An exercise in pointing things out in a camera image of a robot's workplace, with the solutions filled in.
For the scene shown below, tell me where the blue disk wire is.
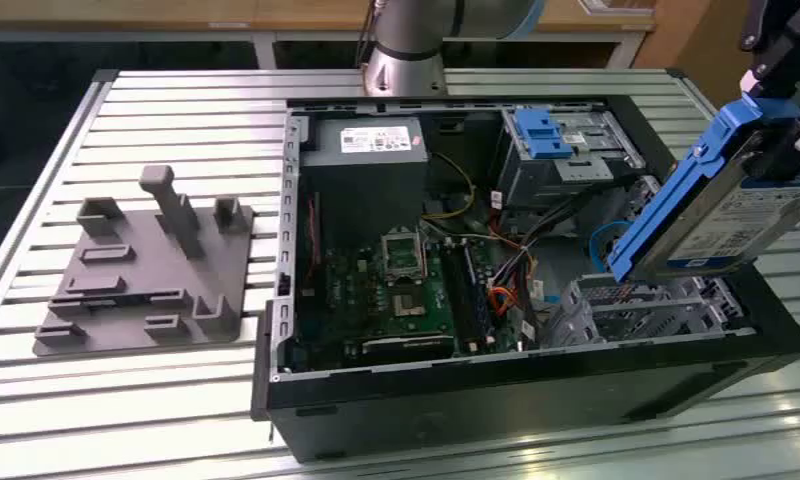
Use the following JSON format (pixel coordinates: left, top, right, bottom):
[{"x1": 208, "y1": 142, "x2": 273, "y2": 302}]
[{"x1": 590, "y1": 219, "x2": 627, "y2": 274}]

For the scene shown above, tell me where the black graphics card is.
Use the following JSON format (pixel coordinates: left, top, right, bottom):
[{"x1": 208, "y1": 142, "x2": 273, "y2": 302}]
[{"x1": 343, "y1": 332, "x2": 456, "y2": 369}]

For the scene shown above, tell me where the orange wire bundle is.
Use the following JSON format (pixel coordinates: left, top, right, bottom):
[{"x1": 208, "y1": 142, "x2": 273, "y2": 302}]
[{"x1": 490, "y1": 284, "x2": 519, "y2": 317}]

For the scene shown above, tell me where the blue plastic drive latch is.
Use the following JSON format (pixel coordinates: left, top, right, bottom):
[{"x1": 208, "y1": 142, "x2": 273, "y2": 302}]
[{"x1": 514, "y1": 108, "x2": 572, "y2": 159}]

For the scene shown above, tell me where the metal disk bay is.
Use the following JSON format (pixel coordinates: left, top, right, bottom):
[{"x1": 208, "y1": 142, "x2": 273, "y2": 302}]
[{"x1": 550, "y1": 272, "x2": 755, "y2": 346}]

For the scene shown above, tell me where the wooden workbench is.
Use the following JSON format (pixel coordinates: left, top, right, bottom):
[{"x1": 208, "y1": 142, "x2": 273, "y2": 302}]
[{"x1": 0, "y1": 0, "x2": 659, "y2": 71}]

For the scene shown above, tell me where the hard disk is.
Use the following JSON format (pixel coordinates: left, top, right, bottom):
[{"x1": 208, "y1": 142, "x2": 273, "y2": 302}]
[{"x1": 606, "y1": 92, "x2": 800, "y2": 284}]

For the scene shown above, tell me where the black wire bundle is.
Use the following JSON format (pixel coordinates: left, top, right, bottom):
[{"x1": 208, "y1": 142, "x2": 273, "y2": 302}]
[{"x1": 499, "y1": 174, "x2": 648, "y2": 251}]

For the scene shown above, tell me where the red wire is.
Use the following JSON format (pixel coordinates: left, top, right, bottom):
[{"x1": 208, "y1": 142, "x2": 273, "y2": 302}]
[{"x1": 305, "y1": 192, "x2": 323, "y2": 294}]

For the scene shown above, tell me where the black RAM slot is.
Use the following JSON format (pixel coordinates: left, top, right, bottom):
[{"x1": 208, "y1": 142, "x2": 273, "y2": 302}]
[{"x1": 439, "y1": 239, "x2": 482, "y2": 354}]

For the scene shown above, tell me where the green motherboard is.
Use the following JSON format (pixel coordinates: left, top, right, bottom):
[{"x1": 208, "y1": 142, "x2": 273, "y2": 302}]
[{"x1": 292, "y1": 199, "x2": 528, "y2": 371}]

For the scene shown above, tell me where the grey power supply unit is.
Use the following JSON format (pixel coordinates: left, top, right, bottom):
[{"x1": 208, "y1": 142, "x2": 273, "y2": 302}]
[{"x1": 299, "y1": 115, "x2": 432, "y2": 241}]

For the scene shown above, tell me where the grey plastic parts rack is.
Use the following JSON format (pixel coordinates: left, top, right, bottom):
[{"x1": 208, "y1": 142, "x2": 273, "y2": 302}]
[{"x1": 32, "y1": 164, "x2": 259, "y2": 357}]

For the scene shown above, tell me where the grey metal drive cage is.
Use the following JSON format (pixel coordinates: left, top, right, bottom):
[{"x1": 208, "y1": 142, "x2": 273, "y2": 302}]
[{"x1": 496, "y1": 107, "x2": 648, "y2": 211}]

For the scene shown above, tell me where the metal socket cover frame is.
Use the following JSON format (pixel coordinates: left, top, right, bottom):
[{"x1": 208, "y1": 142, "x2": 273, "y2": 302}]
[{"x1": 379, "y1": 227, "x2": 432, "y2": 286}]

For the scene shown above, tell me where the black open PC case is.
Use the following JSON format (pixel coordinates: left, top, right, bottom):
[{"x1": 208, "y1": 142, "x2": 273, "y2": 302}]
[{"x1": 249, "y1": 92, "x2": 800, "y2": 464}]

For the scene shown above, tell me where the yellow wire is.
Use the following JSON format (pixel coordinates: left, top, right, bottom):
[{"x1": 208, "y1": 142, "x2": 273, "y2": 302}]
[{"x1": 420, "y1": 152, "x2": 476, "y2": 221}]

